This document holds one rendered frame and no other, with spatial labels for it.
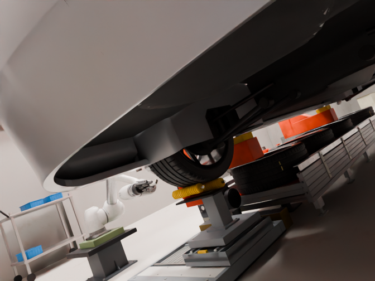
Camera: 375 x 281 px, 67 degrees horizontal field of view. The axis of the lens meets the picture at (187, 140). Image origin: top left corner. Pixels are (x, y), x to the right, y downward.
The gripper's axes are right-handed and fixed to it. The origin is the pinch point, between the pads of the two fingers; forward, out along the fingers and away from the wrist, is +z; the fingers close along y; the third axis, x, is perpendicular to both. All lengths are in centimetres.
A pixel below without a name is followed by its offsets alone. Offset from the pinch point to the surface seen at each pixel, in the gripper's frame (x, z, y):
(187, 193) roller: -4.8, 19.3, -14.1
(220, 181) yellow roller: 4.1, 36.5, -23.6
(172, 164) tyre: -1.7, 32.7, 9.7
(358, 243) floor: -22, 93, -69
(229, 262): -40, 42, -34
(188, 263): -40, 10, -35
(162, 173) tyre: -2.4, 19.9, 6.9
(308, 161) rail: 46, 60, -84
